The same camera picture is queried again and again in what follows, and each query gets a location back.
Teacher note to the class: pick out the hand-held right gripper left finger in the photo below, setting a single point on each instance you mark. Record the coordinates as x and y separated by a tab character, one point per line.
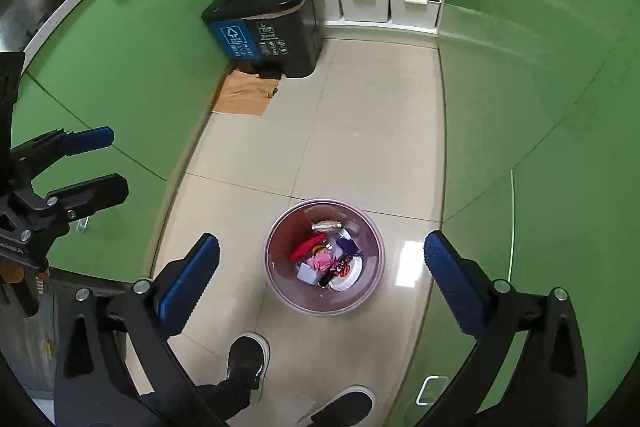
192	287

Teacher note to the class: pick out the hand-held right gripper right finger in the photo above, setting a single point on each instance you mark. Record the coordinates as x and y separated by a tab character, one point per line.
452	287

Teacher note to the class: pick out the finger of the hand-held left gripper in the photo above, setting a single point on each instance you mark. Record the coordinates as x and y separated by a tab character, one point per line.
95	192
90	139

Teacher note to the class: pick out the pink plastic bin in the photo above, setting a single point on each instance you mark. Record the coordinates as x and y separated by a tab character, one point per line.
371	227

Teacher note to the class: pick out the black double trash bin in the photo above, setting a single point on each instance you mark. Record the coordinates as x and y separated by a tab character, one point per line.
295	37

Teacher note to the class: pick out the green kitchen cabinet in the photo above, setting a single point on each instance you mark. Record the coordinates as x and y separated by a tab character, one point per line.
125	72
540	82

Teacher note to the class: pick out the black shoe white sole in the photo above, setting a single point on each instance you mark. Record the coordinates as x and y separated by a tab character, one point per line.
345	407
247	357

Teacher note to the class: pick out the person's dark trouser leg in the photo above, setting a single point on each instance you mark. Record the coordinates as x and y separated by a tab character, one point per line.
220	402

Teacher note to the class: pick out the pink patterned pouch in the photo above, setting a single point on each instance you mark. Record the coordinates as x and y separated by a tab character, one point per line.
322	262

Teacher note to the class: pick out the silver wrapper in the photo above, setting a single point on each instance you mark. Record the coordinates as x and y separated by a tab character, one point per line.
325	225

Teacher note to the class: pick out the brown cardboard sheet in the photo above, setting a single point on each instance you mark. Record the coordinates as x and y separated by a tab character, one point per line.
245	92

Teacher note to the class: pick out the white storage box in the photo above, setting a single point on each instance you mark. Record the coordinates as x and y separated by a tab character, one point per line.
415	13
330	7
365	7

